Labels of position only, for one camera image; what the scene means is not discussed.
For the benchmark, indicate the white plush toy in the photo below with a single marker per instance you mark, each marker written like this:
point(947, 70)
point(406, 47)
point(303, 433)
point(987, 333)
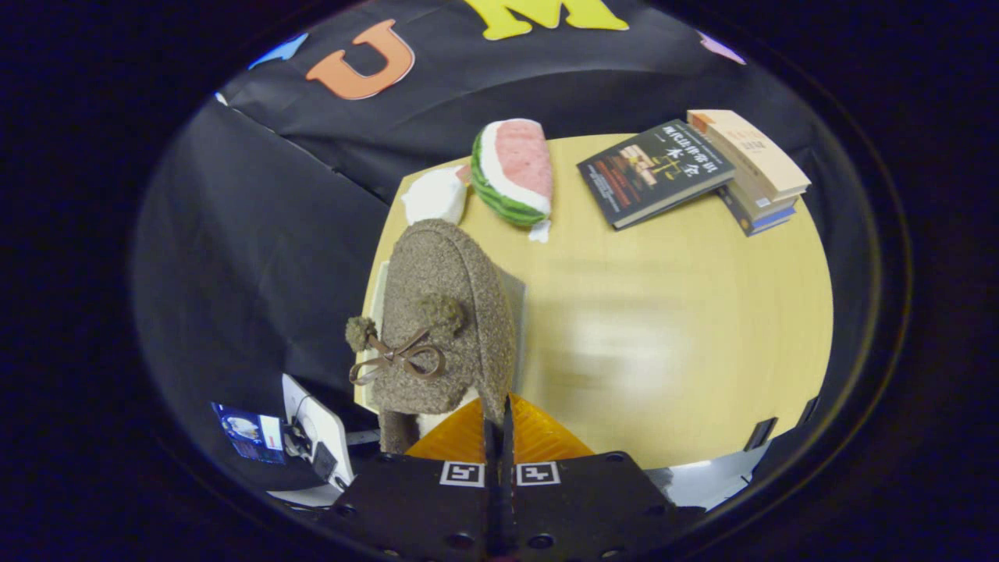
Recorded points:
point(435, 197)

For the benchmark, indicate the dark blue book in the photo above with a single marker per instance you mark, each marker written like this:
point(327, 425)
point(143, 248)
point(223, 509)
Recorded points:
point(761, 225)

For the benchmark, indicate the black book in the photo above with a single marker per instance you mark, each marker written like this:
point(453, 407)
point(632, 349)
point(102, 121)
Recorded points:
point(655, 172)

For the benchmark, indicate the phone with blue screen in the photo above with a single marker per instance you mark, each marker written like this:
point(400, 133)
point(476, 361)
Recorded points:
point(248, 433)

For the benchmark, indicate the grey book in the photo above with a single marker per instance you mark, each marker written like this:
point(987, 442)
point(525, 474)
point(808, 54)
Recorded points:
point(761, 204)

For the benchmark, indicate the watermelon slice plush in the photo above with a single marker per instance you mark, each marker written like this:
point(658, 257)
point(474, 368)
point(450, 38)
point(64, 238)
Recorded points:
point(515, 168)

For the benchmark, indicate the brown fuzzy shoe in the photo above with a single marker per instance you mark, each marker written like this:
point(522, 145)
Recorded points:
point(445, 265)

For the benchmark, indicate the beige fabric storage box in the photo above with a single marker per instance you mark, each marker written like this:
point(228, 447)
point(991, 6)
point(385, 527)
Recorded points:
point(517, 312)

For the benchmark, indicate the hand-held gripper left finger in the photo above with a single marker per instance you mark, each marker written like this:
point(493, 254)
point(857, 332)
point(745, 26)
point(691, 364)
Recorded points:
point(414, 507)

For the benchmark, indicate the beige book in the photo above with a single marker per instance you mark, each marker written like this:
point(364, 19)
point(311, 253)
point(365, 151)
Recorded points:
point(749, 152)

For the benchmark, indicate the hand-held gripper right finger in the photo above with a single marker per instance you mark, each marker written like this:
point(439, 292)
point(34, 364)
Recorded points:
point(585, 507)

